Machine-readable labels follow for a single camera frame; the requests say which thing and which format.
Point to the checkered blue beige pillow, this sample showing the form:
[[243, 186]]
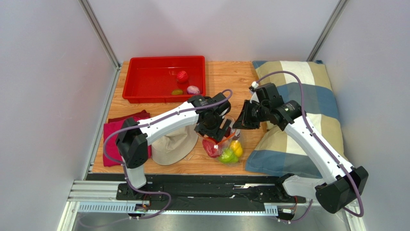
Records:
[[277, 153]]

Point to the red fake strawberry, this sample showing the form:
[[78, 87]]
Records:
[[182, 77]]

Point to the beige bucket hat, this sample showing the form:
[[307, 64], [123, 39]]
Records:
[[174, 146]]

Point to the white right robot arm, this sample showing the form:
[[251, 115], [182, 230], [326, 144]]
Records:
[[341, 184]]

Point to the aluminium frame rail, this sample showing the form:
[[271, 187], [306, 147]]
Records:
[[91, 206]]

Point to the brown fake kiwi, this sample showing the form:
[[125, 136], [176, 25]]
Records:
[[177, 92]]

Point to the yellow fake lemon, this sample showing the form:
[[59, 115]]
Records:
[[236, 147]]

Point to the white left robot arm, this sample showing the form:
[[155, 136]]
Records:
[[163, 124]]

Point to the pink fake onion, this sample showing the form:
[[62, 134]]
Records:
[[193, 90]]

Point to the magenta folded cloth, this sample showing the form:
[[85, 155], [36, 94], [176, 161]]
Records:
[[110, 144]]

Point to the red plastic bin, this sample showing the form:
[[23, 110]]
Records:
[[152, 79]]

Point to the red fake bell pepper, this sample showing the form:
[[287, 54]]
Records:
[[211, 148]]

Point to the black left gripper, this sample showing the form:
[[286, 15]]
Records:
[[218, 134]]

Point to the clear zip top bag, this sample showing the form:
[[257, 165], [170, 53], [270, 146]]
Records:
[[235, 134]]

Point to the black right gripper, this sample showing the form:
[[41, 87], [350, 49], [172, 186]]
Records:
[[251, 113]]

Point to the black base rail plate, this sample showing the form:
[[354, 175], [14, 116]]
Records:
[[214, 193]]

